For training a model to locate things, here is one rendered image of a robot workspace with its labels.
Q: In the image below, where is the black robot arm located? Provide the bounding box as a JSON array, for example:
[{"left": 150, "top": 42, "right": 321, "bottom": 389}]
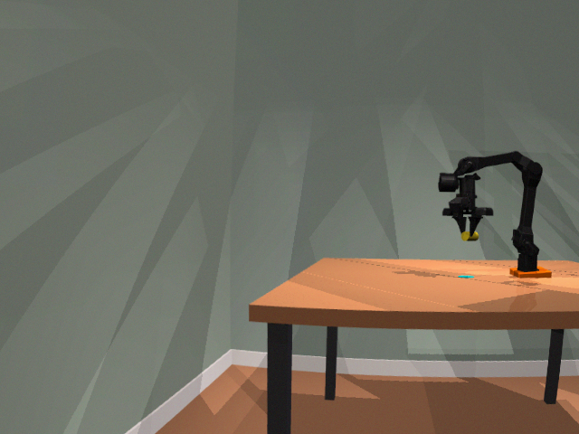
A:
[{"left": 439, "top": 151, "right": 543, "bottom": 272}]

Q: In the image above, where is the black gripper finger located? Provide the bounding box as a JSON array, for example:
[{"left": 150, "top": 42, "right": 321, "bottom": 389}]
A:
[
  {"left": 451, "top": 217, "right": 467, "bottom": 234},
  {"left": 468, "top": 217, "right": 483, "bottom": 237}
]

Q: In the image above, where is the yellow cylinder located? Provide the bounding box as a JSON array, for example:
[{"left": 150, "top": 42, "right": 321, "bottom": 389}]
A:
[{"left": 460, "top": 231, "right": 479, "bottom": 241}]

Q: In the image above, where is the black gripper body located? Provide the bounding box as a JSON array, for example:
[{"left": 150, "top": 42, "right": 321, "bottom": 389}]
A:
[{"left": 443, "top": 192, "right": 493, "bottom": 217}]

